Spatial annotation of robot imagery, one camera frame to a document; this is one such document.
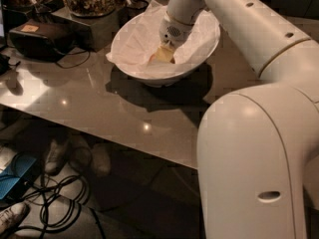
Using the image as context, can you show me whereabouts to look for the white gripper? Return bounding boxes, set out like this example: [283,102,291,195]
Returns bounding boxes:
[156,12,193,64]

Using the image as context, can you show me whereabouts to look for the yellow-red apple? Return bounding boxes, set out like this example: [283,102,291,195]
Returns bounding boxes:
[149,52,160,64]

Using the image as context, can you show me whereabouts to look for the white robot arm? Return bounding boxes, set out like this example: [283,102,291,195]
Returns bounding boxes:
[159,0,319,239]

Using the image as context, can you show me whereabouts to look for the white bowl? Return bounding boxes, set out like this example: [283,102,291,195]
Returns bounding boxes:
[110,4,221,88]

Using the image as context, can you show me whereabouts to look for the white paper liner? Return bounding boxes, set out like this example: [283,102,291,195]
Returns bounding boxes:
[106,0,221,80]

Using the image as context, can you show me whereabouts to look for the grey metal stand block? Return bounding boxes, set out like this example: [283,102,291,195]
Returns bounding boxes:
[52,7,120,52]

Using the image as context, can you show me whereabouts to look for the black box device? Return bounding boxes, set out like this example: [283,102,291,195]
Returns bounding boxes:
[9,20,75,62]

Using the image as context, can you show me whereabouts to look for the white shoe under table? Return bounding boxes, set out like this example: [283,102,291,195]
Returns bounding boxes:
[45,139,69,175]

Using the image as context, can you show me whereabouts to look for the blue box on floor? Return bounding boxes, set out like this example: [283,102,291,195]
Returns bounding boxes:
[0,153,40,202]

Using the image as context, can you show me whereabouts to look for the white shoe bottom left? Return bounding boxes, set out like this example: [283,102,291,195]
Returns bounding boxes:
[0,202,28,234]

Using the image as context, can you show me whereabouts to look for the black cable on table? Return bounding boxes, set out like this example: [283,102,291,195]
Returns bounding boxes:
[54,48,92,70]

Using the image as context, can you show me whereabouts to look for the black floor cables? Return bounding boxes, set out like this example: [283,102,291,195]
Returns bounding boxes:
[0,117,108,239]

